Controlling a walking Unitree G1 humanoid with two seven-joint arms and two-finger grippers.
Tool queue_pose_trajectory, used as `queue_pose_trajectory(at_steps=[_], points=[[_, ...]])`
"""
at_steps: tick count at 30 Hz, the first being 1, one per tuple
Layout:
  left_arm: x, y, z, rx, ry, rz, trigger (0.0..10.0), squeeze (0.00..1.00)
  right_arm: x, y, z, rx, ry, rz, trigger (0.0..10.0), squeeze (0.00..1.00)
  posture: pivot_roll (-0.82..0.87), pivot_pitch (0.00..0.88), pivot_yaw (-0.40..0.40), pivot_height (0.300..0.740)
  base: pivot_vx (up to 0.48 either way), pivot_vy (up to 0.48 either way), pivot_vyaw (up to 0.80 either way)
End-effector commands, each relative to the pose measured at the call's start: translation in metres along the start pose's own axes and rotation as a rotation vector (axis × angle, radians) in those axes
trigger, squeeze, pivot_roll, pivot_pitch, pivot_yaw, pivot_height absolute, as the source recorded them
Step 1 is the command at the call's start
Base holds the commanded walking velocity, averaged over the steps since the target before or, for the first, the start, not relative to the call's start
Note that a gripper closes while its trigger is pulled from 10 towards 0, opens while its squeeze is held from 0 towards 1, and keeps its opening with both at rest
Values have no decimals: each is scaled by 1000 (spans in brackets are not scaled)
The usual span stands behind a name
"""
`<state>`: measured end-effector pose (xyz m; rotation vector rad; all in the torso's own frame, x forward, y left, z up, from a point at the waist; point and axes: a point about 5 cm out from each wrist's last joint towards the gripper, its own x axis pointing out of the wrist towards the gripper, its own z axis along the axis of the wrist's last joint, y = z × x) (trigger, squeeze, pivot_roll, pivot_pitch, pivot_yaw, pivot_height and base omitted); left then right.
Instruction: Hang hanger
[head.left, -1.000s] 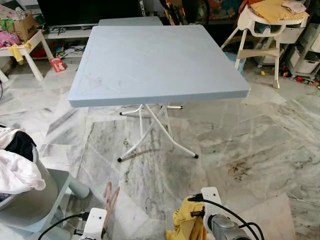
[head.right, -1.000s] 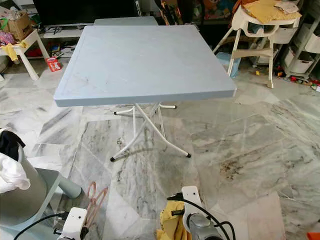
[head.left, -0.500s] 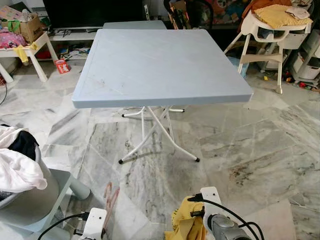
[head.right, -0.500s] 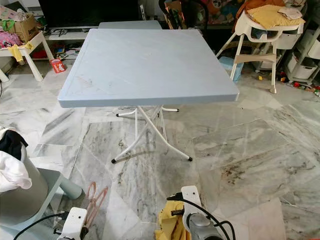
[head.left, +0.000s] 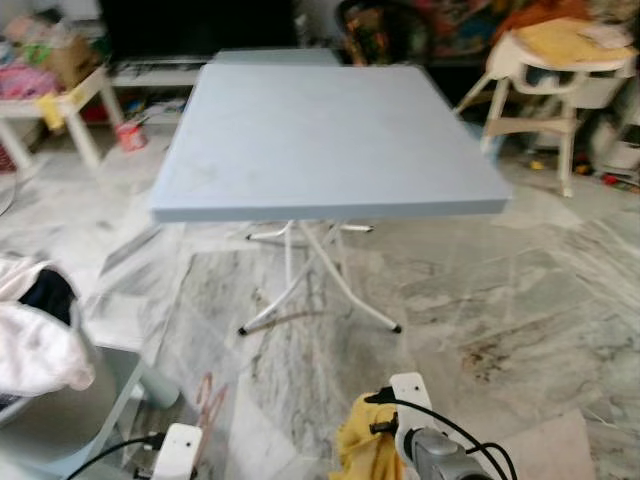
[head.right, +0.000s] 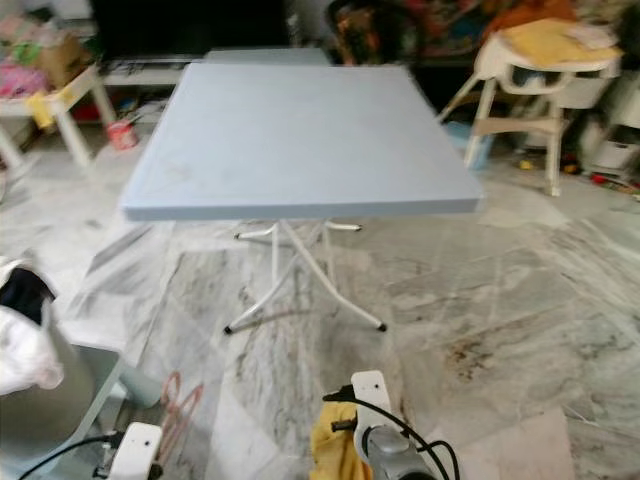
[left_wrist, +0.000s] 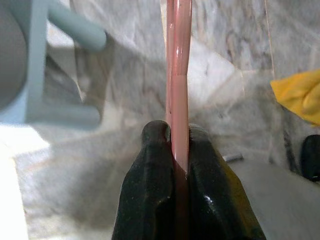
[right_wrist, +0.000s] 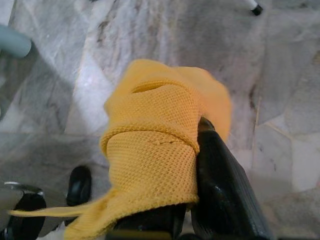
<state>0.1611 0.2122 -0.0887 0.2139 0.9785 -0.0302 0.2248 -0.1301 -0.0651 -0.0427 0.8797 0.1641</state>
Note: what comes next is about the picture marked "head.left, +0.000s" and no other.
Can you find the light blue folding table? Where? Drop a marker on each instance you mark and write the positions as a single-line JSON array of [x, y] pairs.
[[330, 140]]

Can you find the grey laundry basket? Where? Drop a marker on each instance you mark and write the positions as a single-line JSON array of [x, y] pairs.
[[60, 420]]

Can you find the white baby high chair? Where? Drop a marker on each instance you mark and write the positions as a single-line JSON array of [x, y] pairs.
[[530, 128]]

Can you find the brown cardboard box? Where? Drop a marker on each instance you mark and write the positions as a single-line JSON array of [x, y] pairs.
[[72, 62]]

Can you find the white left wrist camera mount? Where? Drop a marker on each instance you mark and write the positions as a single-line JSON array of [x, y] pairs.
[[180, 450]]

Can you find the orange high chair backrest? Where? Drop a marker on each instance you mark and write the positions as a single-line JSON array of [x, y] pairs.
[[540, 15]]

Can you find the yellow shirt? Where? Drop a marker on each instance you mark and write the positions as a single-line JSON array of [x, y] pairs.
[[360, 445]]

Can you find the small light blue table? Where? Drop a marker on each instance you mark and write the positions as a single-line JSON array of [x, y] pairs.
[[275, 57]]

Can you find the red printed box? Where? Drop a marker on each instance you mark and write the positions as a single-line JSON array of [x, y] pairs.
[[131, 137]]

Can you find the white side table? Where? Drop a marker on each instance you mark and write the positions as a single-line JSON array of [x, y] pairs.
[[85, 95]]

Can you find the pink patterned bag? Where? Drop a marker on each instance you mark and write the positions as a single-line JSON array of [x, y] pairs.
[[25, 82]]

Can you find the small pale cloth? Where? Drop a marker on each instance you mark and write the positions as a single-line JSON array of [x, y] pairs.
[[605, 35]]

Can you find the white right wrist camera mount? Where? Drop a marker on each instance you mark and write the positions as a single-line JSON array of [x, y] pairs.
[[410, 395]]

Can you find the black metal frame chair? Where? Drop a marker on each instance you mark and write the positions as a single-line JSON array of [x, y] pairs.
[[360, 30]]

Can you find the small yellow cloth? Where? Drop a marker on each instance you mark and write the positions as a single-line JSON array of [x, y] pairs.
[[50, 110]]

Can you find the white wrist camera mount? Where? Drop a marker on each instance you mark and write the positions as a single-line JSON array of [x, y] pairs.
[[180, 450], [410, 395]]

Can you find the pink plastic clothes hanger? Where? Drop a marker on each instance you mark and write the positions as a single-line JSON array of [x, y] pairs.
[[203, 400]]

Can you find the dark navy garment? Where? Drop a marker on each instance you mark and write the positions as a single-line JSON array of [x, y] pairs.
[[50, 295]]

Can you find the black television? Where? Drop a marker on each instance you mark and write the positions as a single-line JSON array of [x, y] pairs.
[[200, 30]]

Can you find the white low tv cabinet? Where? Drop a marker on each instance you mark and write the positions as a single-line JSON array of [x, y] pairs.
[[160, 80]]

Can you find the small light blue box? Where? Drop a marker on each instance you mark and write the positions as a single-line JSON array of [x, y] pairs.
[[485, 142]]

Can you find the colourful toy pile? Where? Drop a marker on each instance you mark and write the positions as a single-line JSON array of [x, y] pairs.
[[465, 25]]

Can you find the yellow seat cushion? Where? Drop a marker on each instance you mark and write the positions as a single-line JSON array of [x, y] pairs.
[[565, 45]]

